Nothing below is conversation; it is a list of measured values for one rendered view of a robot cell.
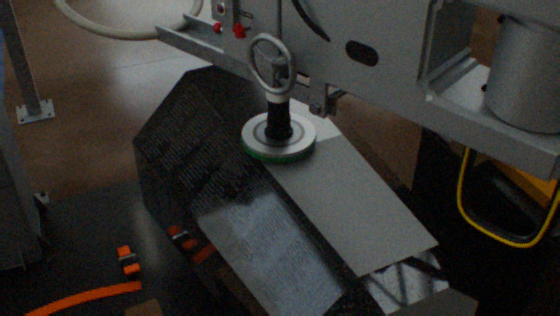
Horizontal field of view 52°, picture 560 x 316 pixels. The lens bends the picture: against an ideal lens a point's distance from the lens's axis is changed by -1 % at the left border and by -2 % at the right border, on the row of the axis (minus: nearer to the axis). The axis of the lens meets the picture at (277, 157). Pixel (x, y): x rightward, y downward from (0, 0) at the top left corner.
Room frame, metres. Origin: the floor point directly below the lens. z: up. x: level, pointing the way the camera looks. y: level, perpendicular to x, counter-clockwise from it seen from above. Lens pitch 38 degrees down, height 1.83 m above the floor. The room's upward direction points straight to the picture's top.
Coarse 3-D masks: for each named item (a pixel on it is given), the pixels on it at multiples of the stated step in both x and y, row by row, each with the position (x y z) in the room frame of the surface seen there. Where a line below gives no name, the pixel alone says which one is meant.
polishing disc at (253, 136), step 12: (252, 120) 1.43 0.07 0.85; (264, 120) 1.42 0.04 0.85; (300, 120) 1.42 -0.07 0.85; (252, 132) 1.36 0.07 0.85; (300, 132) 1.36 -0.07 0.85; (312, 132) 1.36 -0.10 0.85; (252, 144) 1.31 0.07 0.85; (264, 144) 1.31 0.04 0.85; (276, 144) 1.31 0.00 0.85; (288, 144) 1.31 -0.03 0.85; (300, 144) 1.31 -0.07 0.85; (276, 156) 1.26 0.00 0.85; (288, 156) 1.26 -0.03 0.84
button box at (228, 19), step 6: (210, 0) 1.35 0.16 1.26; (216, 0) 1.33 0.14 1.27; (222, 0) 1.32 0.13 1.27; (228, 0) 1.30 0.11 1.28; (234, 0) 1.30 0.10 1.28; (228, 6) 1.30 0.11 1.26; (234, 6) 1.30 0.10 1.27; (216, 12) 1.33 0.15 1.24; (228, 12) 1.30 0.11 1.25; (234, 12) 1.30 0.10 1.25; (216, 18) 1.33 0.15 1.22; (222, 18) 1.32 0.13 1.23; (228, 18) 1.30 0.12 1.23; (234, 18) 1.30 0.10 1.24; (228, 24) 1.31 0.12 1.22; (234, 24) 1.30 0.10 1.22
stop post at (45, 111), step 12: (0, 0) 2.73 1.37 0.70; (0, 12) 2.73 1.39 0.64; (12, 12) 2.75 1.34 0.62; (0, 24) 2.72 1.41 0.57; (12, 24) 2.74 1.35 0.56; (12, 36) 2.73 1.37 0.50; (12, 48) 2.73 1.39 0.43; (24, 48) 2.77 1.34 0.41; (12, 60) 2.72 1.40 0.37; (24, 60) 2.74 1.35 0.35; (24, 72) 2.74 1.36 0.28; (24, 84) 2.73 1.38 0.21; (24, 96) 2.72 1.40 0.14; (36, 96) 2.75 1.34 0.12; (24, 108) 2.80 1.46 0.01; (36, 108) 2.74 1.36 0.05; (48, 108) 2.80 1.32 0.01; (24, 120) 2.68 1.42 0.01; (36, 120) 2.68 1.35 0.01
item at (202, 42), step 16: (192, 16) 1.69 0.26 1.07; (160, 32) 1.61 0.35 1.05; (176, 32) 1.57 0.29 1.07; (192, 32) 1.66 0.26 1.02; (208, 32) 1.63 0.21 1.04; (192, 48) 1.51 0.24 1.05; (208, 48) 1.46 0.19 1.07; (224, 64) 1.42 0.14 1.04; (240, 64) 1.38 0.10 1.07; (288, 96) 1.26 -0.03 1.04; (304, 96) 1.22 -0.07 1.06; (336, 96) 1.21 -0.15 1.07; (336, 112) 1.17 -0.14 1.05
